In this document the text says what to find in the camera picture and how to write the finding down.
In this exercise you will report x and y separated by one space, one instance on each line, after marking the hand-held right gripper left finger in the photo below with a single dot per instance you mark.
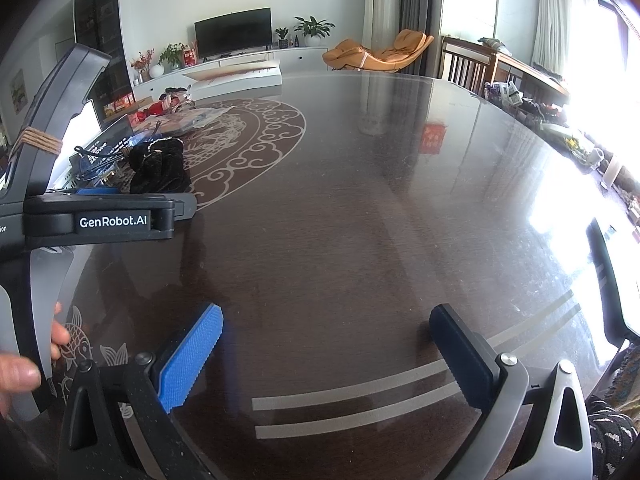
190 355

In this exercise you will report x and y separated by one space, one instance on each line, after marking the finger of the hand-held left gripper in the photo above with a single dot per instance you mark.
186 206
97 191

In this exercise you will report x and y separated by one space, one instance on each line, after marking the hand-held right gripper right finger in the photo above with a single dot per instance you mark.
465 355

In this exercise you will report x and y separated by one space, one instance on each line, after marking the black velvet hair accessory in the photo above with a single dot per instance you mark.
160 165

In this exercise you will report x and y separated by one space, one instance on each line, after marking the red snack packet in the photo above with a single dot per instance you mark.
159 107

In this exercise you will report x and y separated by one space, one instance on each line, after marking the rhinestone hair clip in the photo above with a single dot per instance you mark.
181 96

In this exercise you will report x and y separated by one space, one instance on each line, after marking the person's left hand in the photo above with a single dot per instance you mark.
20 372

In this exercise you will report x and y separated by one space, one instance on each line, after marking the dark blue printed box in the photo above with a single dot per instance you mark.
107 140

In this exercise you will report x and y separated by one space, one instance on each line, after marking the brown twine binding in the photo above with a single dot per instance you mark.
40 140

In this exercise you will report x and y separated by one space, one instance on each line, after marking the clear plastic bag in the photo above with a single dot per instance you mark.
200 117

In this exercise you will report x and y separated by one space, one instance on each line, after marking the cardboard box with red packs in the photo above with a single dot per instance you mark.
122 104

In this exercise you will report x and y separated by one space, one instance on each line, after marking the red flowers in white vase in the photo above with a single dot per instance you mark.
145 62

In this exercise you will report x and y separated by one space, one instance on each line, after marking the red gift box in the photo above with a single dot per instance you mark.
190 57

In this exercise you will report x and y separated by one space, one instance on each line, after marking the bushy green potted plant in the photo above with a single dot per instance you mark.
172 55

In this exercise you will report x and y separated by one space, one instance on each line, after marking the black display cabinet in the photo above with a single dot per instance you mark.
102 35

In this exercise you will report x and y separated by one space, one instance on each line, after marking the black white knit garment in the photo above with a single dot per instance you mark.
610 440

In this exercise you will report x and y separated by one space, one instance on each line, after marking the black television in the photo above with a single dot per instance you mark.
233 32

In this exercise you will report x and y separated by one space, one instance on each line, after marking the white television cabinet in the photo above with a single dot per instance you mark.
300 57

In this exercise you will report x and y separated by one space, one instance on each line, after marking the small potted plant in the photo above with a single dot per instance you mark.
282 37

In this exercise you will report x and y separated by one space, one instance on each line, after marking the leafy plant in white pot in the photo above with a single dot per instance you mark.
314 27

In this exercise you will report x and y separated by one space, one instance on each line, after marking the orange lounge chair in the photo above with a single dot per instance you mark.
375 55

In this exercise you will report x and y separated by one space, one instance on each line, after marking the row of windowsill clutter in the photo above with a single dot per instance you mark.
575 135

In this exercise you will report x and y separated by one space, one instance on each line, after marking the beige sheer curtain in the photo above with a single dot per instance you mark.
381 10

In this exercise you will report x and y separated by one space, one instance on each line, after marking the wooden sideboard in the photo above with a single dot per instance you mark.
530 77

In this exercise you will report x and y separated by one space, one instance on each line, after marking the dark wooden chair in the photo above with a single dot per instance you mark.
465 65

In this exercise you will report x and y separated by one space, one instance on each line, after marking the grey curtain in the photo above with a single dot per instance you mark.
420 10

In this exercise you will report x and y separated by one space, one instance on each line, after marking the white window curtain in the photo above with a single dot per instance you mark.
560 20

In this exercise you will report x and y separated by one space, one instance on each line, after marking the framed wall picture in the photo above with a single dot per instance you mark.
19 91

